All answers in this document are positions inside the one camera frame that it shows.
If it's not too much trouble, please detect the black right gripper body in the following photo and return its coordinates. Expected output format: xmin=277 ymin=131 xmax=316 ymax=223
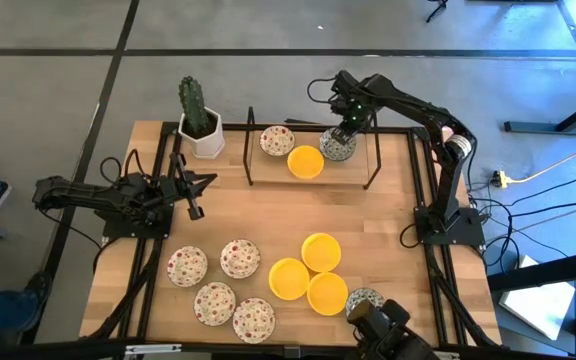
xmin=336 ymin=92 xmax=374 ymax=134

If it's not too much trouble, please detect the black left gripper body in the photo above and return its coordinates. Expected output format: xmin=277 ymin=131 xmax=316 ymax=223
xmin=156 ymin=173 xmax=192 ymax=214

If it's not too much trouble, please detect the blue floral mini bowl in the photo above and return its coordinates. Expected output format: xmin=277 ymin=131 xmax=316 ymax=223
xmin=318 ymin=127 xmax=358 ymax=163
xmin=345 ymin=287 xmax=387 ymax=317

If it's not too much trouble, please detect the white plant pot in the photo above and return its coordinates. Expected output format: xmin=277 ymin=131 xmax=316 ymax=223
xmin=177 ymin=107 xmax=227 ymax=161

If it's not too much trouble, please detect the green cactus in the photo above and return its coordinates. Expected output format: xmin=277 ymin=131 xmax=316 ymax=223
xmin=177 ymin=75 xmax=212 ymax=135

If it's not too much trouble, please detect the black tripod foot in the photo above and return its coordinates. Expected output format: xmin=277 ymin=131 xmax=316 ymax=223
xmin=425 ymin=0 xmax=450 ymax=24

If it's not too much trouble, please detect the black stand beam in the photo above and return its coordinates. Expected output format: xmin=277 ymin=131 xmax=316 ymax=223
xmin=503 ymin=89 xmax=576 ymax=137

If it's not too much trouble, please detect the black table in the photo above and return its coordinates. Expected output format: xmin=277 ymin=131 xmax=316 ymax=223
xmin=486 ymin=248 xmax=576 ymax=360

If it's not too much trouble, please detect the white panel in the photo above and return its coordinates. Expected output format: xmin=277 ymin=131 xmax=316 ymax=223
xmin=498 ymin=254 xmax=576 ymax=342

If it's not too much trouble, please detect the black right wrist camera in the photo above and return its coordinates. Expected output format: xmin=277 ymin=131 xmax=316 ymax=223
xmin=330 ymin=69 xmax=357 ymax=99

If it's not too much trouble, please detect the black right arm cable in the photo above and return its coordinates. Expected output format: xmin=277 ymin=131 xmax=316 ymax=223
xmin=306 ymin=76 xmax=340 ymax=106

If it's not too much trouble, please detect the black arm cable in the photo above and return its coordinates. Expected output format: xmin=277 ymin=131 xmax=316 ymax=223
xmin=306 ymin=76 xmax=340 ymax=106
xmin=98 ymin=148 xmax=148 ymax=187

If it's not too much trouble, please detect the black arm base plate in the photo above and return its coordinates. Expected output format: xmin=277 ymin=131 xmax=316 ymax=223
xmin=101 ymin=199 xmax=175 ymax=240
xmin=414 ymin=206 xmax=486 ymax=247

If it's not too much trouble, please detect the wooden shelf black metal frame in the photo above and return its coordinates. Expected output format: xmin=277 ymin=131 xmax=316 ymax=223
xmin=241 ymin=105 xmax=383 ymax=191

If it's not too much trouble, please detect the black aluminium table frame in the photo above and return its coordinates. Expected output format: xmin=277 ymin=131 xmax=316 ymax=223
xmin=80 ymin=121 xmax=502 ymax=351

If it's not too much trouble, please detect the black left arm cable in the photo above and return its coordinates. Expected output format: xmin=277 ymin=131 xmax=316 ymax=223
xmin=98 ymin=148 xmax=148 ymax=187

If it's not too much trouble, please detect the black frame crossbar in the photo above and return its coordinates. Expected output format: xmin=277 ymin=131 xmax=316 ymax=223
xmin=0 ymin=338 xmax=576 ymax=360

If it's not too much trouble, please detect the silver aluminium bracket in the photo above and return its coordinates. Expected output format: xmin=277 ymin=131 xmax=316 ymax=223
xmin=124 ymin=343 xmax=183 ymax=357

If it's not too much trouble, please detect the yellow extension cord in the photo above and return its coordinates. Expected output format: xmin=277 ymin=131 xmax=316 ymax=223
xmin=490 ymin=137 xmax=576 ymax=190

